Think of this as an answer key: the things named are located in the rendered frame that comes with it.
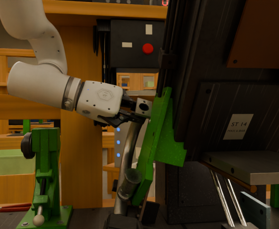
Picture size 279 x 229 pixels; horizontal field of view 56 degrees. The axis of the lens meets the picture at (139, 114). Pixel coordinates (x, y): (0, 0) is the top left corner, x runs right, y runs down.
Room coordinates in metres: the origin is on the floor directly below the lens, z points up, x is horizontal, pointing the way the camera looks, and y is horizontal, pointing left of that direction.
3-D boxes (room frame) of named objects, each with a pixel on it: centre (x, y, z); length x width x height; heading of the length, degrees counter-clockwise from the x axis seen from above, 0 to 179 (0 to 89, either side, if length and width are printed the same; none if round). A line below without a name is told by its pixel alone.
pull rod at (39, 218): (0.67, 0.26, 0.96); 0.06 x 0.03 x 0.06; 8
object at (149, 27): (0.88, 0.01, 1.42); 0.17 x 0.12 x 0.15; 98
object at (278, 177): (0.60, -0.22, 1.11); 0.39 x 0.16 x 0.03; 8
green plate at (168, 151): (0.61, -0.06, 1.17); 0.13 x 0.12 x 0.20; 98
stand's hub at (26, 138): (0.75, 0.32, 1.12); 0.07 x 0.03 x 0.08; 8
